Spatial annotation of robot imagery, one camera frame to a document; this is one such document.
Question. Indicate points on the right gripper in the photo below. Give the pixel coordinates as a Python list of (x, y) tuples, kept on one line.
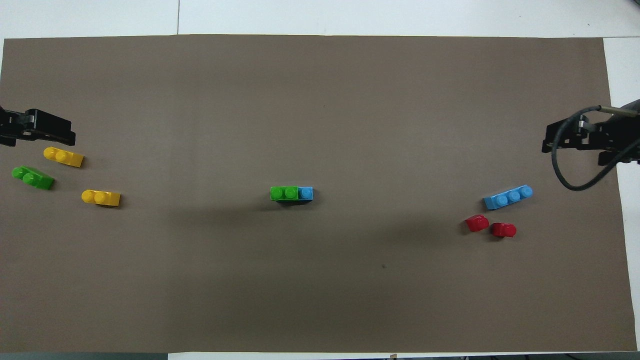
[(629, 135)]

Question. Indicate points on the blue toy block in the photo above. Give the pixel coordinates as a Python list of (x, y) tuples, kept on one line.
[(507, 198), (305, 193)]

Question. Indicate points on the red toy block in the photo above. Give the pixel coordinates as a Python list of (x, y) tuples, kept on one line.
[(477, 223), (503, 230)]

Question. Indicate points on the green toy block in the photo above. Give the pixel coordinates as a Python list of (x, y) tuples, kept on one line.
[(34, 178), (284, 193)]

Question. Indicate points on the yellow toy block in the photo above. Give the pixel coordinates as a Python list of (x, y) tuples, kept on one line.
[(102, 198), (65, 157)]

